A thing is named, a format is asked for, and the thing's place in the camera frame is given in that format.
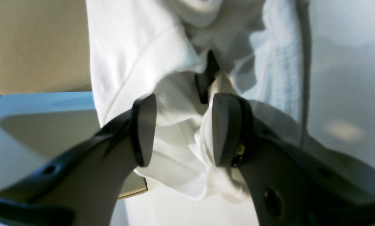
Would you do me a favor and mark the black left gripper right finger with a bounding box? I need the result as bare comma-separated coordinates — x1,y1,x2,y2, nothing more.
212,93,375,226

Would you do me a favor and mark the grey cardboard box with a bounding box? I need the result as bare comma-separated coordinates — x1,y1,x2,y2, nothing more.
0,0,149,201

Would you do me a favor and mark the white t-shirt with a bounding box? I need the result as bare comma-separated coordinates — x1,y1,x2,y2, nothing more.
85,0,375,203

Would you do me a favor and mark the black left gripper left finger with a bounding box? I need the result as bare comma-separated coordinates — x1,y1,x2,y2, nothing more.
0,94,157,226

